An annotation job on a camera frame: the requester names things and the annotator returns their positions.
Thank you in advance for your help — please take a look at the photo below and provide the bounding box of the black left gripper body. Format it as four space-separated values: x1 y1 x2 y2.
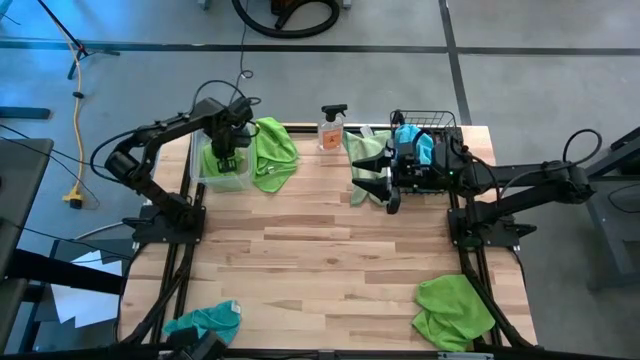
211 99 254 174

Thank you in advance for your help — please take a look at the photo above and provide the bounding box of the silver frame bracket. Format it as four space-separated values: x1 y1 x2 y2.
437 351 495 360

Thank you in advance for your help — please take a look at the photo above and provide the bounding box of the blue microfiber towel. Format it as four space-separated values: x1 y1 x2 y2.
393 123 435 166

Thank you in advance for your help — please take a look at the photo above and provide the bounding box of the dark red vacuum cleaner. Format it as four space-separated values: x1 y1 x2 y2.
270 0 307 16

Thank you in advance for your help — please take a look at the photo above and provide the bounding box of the teal microfiber towel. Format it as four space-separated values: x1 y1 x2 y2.
162 299 243 346

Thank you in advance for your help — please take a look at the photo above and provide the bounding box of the black aluminium table frame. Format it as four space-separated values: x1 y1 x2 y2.
113 122 540 360

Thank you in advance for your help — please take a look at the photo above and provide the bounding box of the pale green microfiber towel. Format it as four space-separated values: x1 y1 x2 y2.
343 129 397 208

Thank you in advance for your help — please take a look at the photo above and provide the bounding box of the yellow extension cord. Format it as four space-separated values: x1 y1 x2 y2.
49 14 86 210

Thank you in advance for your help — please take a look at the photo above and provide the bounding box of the white paper sheet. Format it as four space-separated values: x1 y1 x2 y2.
51 249 125 330

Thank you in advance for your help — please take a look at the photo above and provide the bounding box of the grey metal stand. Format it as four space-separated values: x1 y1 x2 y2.
549 124 640 294

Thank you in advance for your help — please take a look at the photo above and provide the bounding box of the grey desk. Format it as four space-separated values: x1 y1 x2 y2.
0 137 55 351

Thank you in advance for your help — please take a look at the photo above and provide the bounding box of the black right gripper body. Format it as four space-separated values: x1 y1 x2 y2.
385 147 454 215

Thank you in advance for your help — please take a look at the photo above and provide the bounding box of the spray bottle with orange label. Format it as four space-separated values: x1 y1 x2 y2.
317 103 349 152

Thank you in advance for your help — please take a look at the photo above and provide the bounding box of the black tripod stand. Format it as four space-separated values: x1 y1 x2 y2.
35 0 122 81

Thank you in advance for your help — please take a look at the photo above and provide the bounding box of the black wire basket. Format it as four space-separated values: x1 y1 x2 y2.
389 109 465 197

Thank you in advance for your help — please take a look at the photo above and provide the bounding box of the clear plastic bin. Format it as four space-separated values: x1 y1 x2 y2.
189 107 254 194

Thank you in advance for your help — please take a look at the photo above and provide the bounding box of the black vacuum hose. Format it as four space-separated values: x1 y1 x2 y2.
231 0 342 40

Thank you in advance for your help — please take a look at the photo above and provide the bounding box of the thin black floor cable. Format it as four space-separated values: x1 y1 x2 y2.
226 0 255 110

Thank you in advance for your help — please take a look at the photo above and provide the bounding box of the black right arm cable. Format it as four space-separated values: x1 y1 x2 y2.
499 128 604 201

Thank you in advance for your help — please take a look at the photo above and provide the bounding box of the dark flat bar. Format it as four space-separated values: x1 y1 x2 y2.
0 105 52 121

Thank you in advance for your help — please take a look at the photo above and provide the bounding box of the black support beam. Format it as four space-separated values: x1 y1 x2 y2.
0 248 126 296

